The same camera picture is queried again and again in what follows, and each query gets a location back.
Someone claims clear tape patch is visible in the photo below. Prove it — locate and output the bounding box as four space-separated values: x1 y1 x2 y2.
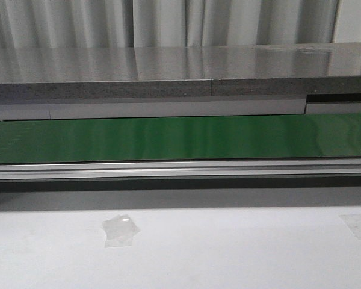
102 214 140 248

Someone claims grey stone countertop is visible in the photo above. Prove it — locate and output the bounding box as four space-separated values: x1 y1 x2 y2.
0 43 361 103

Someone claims green conveyor belt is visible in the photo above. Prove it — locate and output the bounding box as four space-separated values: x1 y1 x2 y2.
0 113 361 164

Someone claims clear tape strip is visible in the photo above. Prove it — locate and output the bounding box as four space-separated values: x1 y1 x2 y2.
339 214 361 240

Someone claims white pleated curtain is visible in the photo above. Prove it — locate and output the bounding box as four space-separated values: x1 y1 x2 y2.
0 1 361 48

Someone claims aluminium conveyor side rail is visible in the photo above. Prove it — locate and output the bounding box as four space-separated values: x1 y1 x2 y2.
0 158 361 181

